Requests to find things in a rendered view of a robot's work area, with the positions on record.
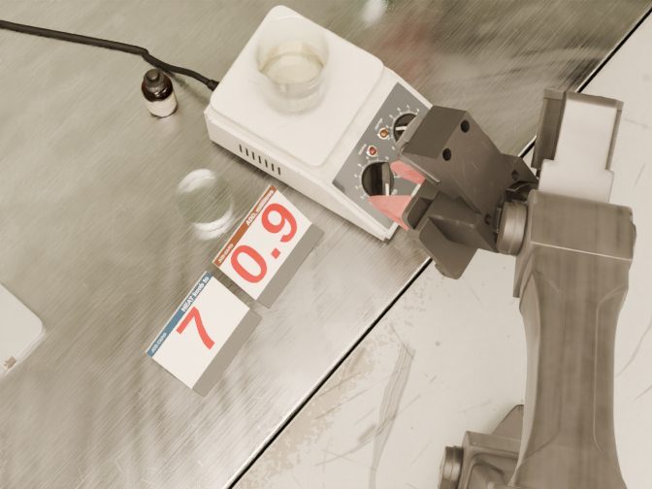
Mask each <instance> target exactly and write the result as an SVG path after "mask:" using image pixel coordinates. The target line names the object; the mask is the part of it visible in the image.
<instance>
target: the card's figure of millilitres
mask: <svg viewBox="0 0 652 489"><path fill-rule="evenodd" d="M305 223H306V221H305V220H304V219H303V218H302V217H301V216H300V215H299V214H298V213H297V212H295V211H294V210H293V209H292V208H291V207H290V206H289V205H288V204H287V203H286V202H285V201H284V200H283V199H282V198H281V197H280V196H279V195H278V194H277V193H275V194H274V196H273V197H272V198H271V200H270V201H269V202H268V204H267V205H266V206H265V208H264V209H263V210H262V211H261V212H260V213H259V215H258V216H257V217H256V219H255V220H254V222H253V223H252V224H251V226H250V227H249V228H248V230H247V231H246V232H245V234H244V235H243V237H242V238H241V239H240V241H239V242H238V243H237V245H236V246H235V247H234V249H233V250H232V252H231V253H230V254H229V256H228V257H227V258H226V260H225V261H224V262H223V264H222V265H221V266H222V267H223V268H224V269H226V270H227V271H228V272H229V273H230V274H231V275H232V276H234V277H235V278H236V279H237V280H238V281H239V282H240V283H242V284H243V285H244V286H245V287H246V288H247V289H248V290H250V291H251V292H252V293H253V294H254V293H255V291H256V290H257V288H258V287H259V286H260V284H261V283H262V282H263V280H264V279H265V277H266V276H267V275H268V273H269V272H270V271H271V269H272V268H273V267H274V265H275V264H276V262H277V261H278V259H279V258H280V257H281V255H282V254H283V252H284V251H285V250H286V249H287V248H288V247H289V245H290V244H291V242H292V241H293V240H294V238H295V237H296V236H297V234H298V233H299V232H300V230H301V229H302V227H303V226H304V225H305Z"/></svg>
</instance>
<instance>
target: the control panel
mask: <svg viewBox="0 0 652 489"><path fill-rule="evenodd" d="M429 110H430V109H429V108H428V107H427V106H425V105H424V104H423V103H422V102H421V101H420V100H419V99H417V98H416V97H415V96H414V95H413V94H412V93H411V92H409V91H408V90H407V89H406V88H405V87H404V86H403V85H401V84H400V83H399V82H398V81H397V83H396V84H395V85H394V87H393V88H392V90H391V91H390V93H389V94H388V96H387V97H386V99H385V100H384V102H383V104H382V105H381V107H380V108H379V110H378V111H377V113H376V114H375V116H374V118H373V119H372V121H371V123H370V124H369V126H368V127H367V129H366V130H365V132H364V133H363V135H362V136H361V138H360V139H359V141H358V143H357V144H356V146H355V147H354V149H353V150H352V152H350V154H349V155H348V157H347V158H346V160H345V162H344V163H343V165H342V167H341V168H340V170H339V171H338V173H337V174H336V176H335V177H334V179H333V181H332V184H333V185H334V186H335V187H336V188H337V189H338V190H339V191H340V192H341V193H343V194H344V195H345V196H346V197H348V198H349V199H350V200H351V201H352V202H354V203H355V204H356V205H357V206H359V207H360V208H361V209H362V210H364V211H365V212H366V213H368V214H369V215H370V216H371V217H372V218H374V219H375V220H376V221H377V222H379V223H380V224H381V225H382V226H384V227H385V228H386V229H388V230H389V229H390V228H391V226H392V225H393V223H394V222H395V221H393V220H392V219H390V218H389V217H387V216H386V215H385V214H383V213H382V212H380V211H378V210H377V209H376V208H375V207H374V206H373V205H372V204H371V203H370V202H369V198H370V195H369V194H368V193H367V192H366V191H365V189H364V187H363V184H362V176H363V173H364V171H365V169H366V168H367V167H368V166H369V165H371V164H373V163H378V162H388V163H389V164H390V165H391V163H393V162H396V161H398V160H399V159H398V157H397V152H398V151H399V149H398V148H397V147H395V144H396V143H397V141H396V139H395V136H394V125H395V122H396V121H397V119H398V118H399V117H400V116H402V115H404V114H415V115H418V114H419V115H421V116H422V117H423V116H424V115H425V113H427V112H428V111H429ZM382 129H385V130H386V131H387V132H388V135H387V137H386V138H381V137H380V131H381V130H382ZM370 147H375V149H376V154H375V155H370V154H369V148H370ZM390 169H391V171H392V172H393V175H394V186H393V189H392V190H391V195H390V196H411V194H412V192H413V191H414V189H415V188H416V186H417V184H418V183H415V182H413V181H410V180H408V179H405V178H402V177H400V176H398V175H397V174H396V173H395V172H394V170H393V169H392V168H391V167H390Z"/></svg>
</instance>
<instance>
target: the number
mask: <svg viewBox="0 0 652 489"><path fill-rule="evenodd" d="M243 308H244V307H243V306H242V305H240V304H239V303H238V302H237V301H236V300H235V299H234V298H232V297H231V296H230V295H229V294H228V293H227V292H225V291H224V290H223V289H222V288H221V287H220V286H219V285H217V284H216V283H215V282H214V281H213V280H212V279H211V280H210V281H209V283H208V284H207V285H206V287H205V288H204V289H203V291H202V292H201V293H200V295H199V296H198V297H197V299H196V300H195V301H194V303H193V304H192V305H191V307H190V308H189V309H188V311H187V312H186V314H185V315H184V316H183V318H182V319H181V320H180V322H179V323H178V325H177V326H176V327H175V329H174V330H173V331H172V333H171V334H170V335H169V337H168V338H167V339H166V341H164V343H163V344H162V345H161V347H160V348H159V349H158V351H157V352H156V353H155V355H154V356H156V357H157V358H158V359H159V360H161V361H162V362H163V363H164V364H166V365H167V366H168V367H169V368H171V369H172V370H173V371H175V372H176V373H177V374H178V375H180V376H181V377H182V378H184V379H185V380H186V381H187V382H189V381H190V380H191V378H192V377H193V376H194V375H195V374H196V373H197V371H198V370H199V368H200V367H201V366H202V364H203V363H204V362H205V360H206V359H207V357H208V356H209V355H210V353H211V352H212V350H213V349H214V347H215V346H216V345H217V343H218V342H219V341H220V339H221V338H222V337H223V335H224V334H225V332H226V331H227V330H228V328H229V327H230V326H231V324H232V323H233V321H234V320H235V319H236V317H237V316H238V315H239V313H240V312H241V310H242V309H243Z"/></svg>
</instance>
